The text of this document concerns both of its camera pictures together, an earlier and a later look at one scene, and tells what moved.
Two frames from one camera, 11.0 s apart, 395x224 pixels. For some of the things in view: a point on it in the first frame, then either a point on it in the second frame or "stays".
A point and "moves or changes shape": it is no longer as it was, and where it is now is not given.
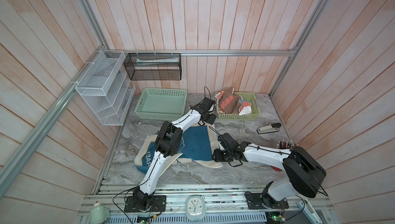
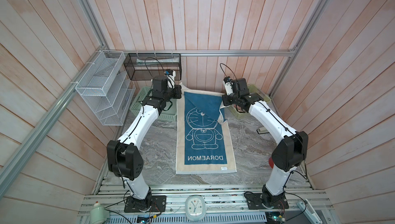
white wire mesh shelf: x=107 y=88 stays
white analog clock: x=195 y=207 stays
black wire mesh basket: x=154 y=66 stays
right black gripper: x=216 y=155 to x=225 y=101
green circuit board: x=275 y=218 stays
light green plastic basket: x=255 y=111 to x=253 y=88
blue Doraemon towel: x=199 y=141 moves or changes shape
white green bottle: x=99 y=213 stays
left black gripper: x=211 y=119 to x=177 y=90
